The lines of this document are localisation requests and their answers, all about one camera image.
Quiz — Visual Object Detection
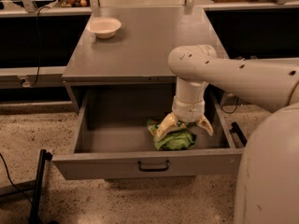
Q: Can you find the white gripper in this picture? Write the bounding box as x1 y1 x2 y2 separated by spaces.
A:
155 77 214 141

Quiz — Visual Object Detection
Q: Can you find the green rice chip bag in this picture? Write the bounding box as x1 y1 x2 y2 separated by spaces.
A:
147 119 197 151

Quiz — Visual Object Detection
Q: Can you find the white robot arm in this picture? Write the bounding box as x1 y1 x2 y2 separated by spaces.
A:
156 45 299 224

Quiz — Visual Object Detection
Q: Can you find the grey open top drawer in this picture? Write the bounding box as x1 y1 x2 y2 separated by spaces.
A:
53 83 244 180

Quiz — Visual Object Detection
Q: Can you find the grey cabinet counter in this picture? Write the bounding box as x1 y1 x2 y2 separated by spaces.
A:
63 6 227 110

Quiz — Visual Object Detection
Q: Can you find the black stand right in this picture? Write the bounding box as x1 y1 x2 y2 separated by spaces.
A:
231 121 248 146

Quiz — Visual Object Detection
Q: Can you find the black stand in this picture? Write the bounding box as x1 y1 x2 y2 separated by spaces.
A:
29 149 52 224
231 121 248 146

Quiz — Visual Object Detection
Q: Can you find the white bowl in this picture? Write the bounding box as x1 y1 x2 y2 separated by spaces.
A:
88 18 121 39

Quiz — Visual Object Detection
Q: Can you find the black stand left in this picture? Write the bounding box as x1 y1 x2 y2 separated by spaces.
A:
29 149 52 224

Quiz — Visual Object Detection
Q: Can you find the black drawer handle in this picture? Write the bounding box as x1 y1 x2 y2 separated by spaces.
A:
137 160 170 173

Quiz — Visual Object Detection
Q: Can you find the black cable right of cabinet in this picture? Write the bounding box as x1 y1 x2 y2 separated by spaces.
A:
221 91 241 115

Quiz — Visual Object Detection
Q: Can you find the black cable left wall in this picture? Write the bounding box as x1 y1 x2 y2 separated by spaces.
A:
20 5 51 88

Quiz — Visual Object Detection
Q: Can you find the black floor cable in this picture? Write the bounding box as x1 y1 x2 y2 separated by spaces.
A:
0 152 34 205

